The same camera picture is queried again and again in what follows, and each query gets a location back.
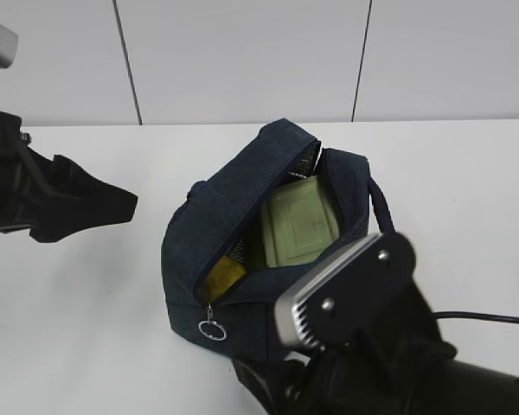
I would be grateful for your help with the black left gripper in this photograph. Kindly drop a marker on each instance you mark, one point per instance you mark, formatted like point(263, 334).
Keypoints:
point(52, 199)

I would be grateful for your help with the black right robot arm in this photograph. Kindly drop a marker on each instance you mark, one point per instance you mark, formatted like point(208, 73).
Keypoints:
point(398, 364)

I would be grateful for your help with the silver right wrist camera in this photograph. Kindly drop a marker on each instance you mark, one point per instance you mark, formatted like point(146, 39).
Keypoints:
point(345, 292)

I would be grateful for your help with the green lid glass container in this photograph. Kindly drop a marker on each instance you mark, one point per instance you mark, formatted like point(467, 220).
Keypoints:
point(298, 222)

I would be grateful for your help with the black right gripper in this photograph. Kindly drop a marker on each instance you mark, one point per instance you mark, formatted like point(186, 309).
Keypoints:
point(353, 378)

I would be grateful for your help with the dark blue lunch bag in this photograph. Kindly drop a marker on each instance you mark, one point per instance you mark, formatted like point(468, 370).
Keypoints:
point(216, 214)

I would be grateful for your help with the yellow pear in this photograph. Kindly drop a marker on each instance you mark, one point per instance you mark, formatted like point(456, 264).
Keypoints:
point(222, 276)

